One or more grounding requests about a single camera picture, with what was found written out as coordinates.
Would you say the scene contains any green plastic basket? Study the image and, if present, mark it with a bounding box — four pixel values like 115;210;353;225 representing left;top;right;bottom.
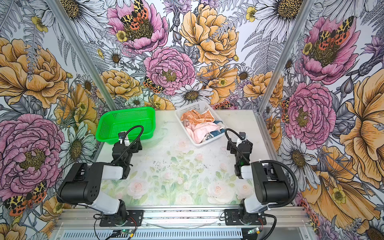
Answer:
96;107;156;145

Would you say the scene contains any right aluminium frame post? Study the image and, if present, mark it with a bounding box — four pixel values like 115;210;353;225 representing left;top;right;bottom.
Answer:
258;0;315;115

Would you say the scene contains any aluminium frame post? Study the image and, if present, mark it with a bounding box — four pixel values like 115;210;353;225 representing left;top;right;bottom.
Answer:
258;0;315;115
47;1;118;111

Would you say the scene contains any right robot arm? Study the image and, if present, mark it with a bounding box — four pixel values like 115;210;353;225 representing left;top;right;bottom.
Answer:
225;129;299;225

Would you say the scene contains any pink towel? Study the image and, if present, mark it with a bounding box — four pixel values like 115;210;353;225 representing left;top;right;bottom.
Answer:
184;122;219;144

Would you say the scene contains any orange patterned towel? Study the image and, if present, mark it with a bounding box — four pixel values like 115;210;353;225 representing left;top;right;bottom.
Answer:
181;110;215;125

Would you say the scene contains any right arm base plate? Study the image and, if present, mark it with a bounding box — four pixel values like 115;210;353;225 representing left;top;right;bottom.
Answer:
224;209;267;226

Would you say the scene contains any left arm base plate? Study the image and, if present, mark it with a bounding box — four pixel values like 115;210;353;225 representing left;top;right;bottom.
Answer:
99;210;144;227

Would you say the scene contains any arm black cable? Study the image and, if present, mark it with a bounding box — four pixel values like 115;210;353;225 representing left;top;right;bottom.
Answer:
224;128;299;208
113;125;145;165

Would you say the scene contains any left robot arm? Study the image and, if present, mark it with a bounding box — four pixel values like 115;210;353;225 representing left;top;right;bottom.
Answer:
57;125;144;225

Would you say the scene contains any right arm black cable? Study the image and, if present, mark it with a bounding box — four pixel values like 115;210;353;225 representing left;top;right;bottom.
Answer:
224;128;299;208

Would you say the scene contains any white plastic basket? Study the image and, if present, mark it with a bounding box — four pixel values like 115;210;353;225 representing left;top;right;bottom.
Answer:
175;101;227;147

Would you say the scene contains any aluminium front rail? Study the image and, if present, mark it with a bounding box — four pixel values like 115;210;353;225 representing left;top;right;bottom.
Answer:
57;205;310;230

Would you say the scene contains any left aluminium frame post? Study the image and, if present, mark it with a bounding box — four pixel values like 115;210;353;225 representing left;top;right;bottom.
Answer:
47;1;118;111

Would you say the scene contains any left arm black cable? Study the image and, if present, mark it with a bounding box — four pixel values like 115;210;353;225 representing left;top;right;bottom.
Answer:
113;125;145;165

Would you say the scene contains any white ventilated cable duct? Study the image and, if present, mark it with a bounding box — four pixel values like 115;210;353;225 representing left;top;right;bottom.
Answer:
56;228;243;240

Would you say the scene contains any blue white patterned towel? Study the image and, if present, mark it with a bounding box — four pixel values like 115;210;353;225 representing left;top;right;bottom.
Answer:
203;121;226;142

